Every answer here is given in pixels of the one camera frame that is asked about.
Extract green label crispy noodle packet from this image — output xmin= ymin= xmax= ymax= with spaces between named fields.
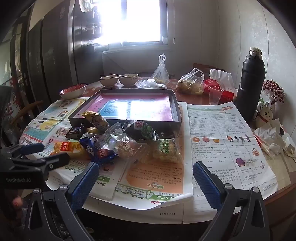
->
xmin=153 ymin=138 xmax=183 ymax=164

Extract colourful picture newspaper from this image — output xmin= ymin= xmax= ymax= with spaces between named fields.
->
xmin=20 ymin=97 xmax=90 ymax=158

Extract clear packet with yellow pastry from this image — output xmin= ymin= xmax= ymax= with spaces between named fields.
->
xmin=103 ymin=122 xmax=149 ymax=161

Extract white rabbit figurine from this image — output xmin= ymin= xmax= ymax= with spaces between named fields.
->
xmin=255 ymin=102 xmax=277 ymax=128

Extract wooden chair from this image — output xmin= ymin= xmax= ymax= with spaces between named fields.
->
xmin=11 ymin=100 xmax=44 ymax=130
xmin=193 ymin=63 xmax=226 ymax=72

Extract clear plastic cup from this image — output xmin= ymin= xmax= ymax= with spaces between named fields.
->
xmin=208 ymin=86 xmax=224 ymax=106

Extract dark multi-door refrigerator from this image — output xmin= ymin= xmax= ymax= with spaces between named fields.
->
xmin=25 ymin=0 xmax=102 ymax=105

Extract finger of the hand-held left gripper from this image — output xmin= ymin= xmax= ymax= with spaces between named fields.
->
xmin=5 ymin=143 xmax=45 ymax=159
xmin=14 ymin=152 xmax=70 ymax=173

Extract orange snack packet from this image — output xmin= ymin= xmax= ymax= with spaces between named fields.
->
xmin=50 ymin=141 xmax=90 ymax=159

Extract knotted clear plastic bag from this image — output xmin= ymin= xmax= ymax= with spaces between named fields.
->
xmin=150 ymin=54 xmax=170 ymax=85

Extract person's left hand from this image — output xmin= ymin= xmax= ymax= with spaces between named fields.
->
xmin=11 ymin=196 xmax=23 ymax=208

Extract crumpled white tissue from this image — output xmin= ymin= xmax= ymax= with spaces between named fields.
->
xmin=253 ymin=118 xmax=286 ymax=156

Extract white charger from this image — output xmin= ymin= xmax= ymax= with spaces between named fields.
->
xmin=282 ymin=137 xmax=296 ymax=163

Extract refrigerator side storage rack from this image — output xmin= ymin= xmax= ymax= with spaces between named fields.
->
xmin=80 ymin=0 xmax=103 ymax=47

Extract blue cookie packet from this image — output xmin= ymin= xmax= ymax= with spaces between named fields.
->
xmin=80 ymin=137 xmax=118 ymax=163

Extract plastic bag of fried food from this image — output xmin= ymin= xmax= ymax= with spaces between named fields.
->
xmin=176 ymin=68 xmax=205 ymax=95

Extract black thermos bottle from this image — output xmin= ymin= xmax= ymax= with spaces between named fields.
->
xmin=235 ymin=47 xmax=266 ymax=122

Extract glass door with red decals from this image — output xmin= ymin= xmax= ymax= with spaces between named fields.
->
xmin=0 ymin=14 xmax=30 ymax=112

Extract disposable chopsticks in wrapper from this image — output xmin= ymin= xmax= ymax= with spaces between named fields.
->
xmin=253 ymin=133 xmax=270 ymax=154

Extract black and green snack packet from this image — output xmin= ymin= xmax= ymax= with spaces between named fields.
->
xmin=126 ymin=120 xmax=159 ymax=141

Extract red patterned bowl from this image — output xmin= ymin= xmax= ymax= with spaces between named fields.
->
xmin=59 ymin=83 xmax=88 ymax=100

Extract shallow grey cardboard box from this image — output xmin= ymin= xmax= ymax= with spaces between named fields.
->
xmin=68 ymin=89 xmax=182 ymax=132

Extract red bead flower ornament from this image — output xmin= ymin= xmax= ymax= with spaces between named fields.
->
xmin=262 ymin=79 xmax=286 ymax=103

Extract window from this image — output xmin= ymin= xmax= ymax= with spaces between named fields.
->
xmin=97 ymin=0 xmax=168 ymax=45

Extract red tissue pack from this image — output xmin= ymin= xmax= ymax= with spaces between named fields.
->
xmin=203 ymin=69 xmax=238 ymax=104

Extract white text newspaper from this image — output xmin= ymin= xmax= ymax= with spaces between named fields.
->
xmin=179 ymin=101 xmax=278 ymax=224

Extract white radiator cover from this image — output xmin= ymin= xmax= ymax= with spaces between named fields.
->
xmin=102 ymin=46 xmax=174 ymax=78

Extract crumpled clear plastic bag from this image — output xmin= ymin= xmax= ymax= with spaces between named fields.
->
xmin=136 ymin=79 xmax=167 ymax=90

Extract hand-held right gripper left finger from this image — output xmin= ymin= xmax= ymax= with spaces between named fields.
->
xmin=24 ymin=162 xmax=100 ymax=241

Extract beige ceramic bowl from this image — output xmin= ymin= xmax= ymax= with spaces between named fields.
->
xmin=99 ymin=76 xmax=119 ymax=87
xmin=119 ymin=74 xmax=139 ymax=87

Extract yellow snack packet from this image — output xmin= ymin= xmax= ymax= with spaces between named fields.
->
xmin=80 ymin=111 xmax=110 ymax=131

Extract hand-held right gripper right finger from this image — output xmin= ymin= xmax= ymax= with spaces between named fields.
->
xmin=193 ymin=161 xmax=270 ymax=241

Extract brown chocolate bar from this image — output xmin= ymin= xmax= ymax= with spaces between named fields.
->
xmin=65 ymin=126 xmax=85 ymax=139

